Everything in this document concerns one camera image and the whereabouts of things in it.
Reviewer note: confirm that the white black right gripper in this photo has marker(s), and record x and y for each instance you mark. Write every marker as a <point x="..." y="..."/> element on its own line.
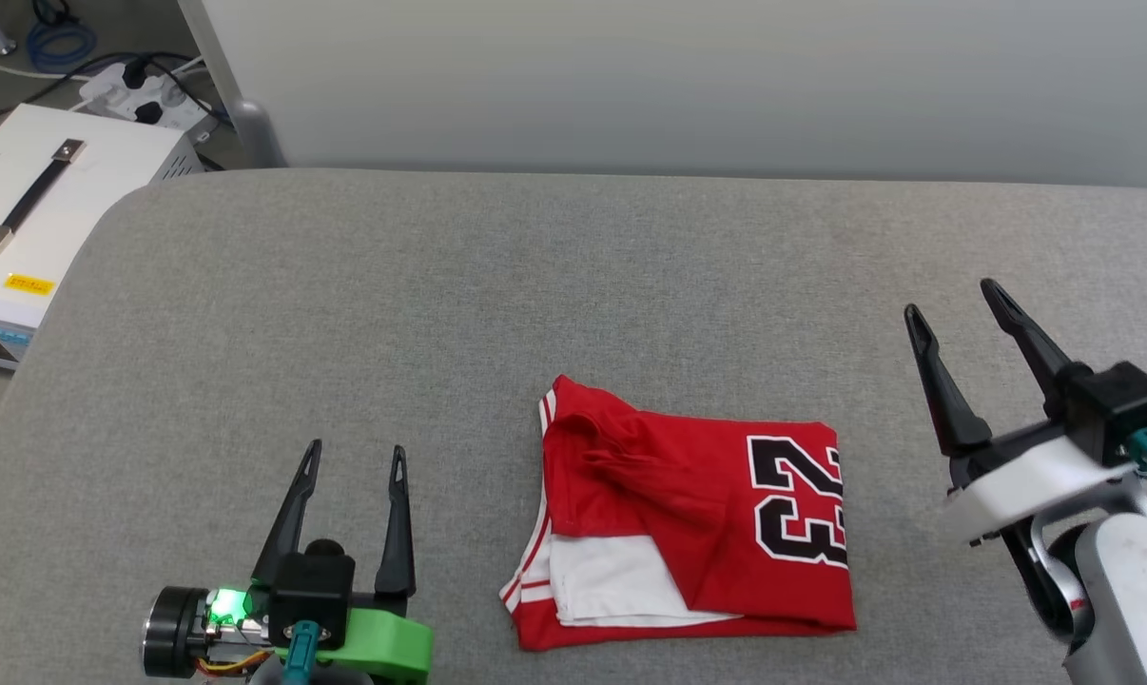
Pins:
<point x="1040" y="485"/>

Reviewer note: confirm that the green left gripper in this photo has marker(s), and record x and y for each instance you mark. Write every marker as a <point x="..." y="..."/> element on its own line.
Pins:
<point x="383" y="642"/>

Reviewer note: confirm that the red and white jersey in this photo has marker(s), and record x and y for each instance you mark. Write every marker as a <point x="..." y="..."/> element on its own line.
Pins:
<point x="688" y="514"/>

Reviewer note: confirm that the grey fabric sofa cushion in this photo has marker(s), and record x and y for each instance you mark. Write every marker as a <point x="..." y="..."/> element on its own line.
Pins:
<point x="573" y="304"/>

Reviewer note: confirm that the white equipment box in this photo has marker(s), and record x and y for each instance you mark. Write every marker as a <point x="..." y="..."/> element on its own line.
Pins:
<point x="50" y="219"/>

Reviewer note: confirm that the white power strip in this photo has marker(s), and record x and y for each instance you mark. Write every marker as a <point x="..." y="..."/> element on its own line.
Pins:
<point x="145" y="95"/>

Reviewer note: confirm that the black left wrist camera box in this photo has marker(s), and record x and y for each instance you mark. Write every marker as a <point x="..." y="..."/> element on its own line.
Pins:
<point x="312" y="590"/>

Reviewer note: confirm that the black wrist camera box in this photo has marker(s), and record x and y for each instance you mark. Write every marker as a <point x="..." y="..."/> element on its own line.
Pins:
<point x="1120" y="404"/>
<point x="312" y="590"/>

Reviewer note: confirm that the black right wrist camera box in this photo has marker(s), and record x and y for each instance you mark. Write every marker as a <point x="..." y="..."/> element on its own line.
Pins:
<point x="1120" y="404"/>

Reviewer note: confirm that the grey white frame post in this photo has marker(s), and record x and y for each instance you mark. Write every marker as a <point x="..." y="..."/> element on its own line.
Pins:
<point x="241" y="105"/>

